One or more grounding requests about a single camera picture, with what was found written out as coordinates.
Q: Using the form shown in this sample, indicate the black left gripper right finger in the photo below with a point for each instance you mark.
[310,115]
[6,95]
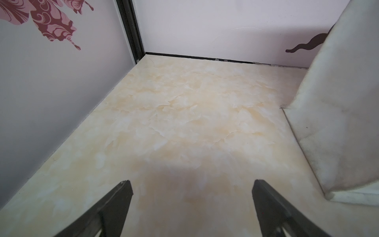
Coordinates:
[278,217]

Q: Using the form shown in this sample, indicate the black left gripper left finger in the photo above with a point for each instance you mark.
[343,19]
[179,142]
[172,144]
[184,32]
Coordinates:
[106,218]

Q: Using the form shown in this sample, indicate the white canvas Doraemon shopping bag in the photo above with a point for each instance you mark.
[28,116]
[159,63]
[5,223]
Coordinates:
[335,113]

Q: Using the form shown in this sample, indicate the black corner frame post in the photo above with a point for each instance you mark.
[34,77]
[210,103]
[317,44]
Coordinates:
[130,23]

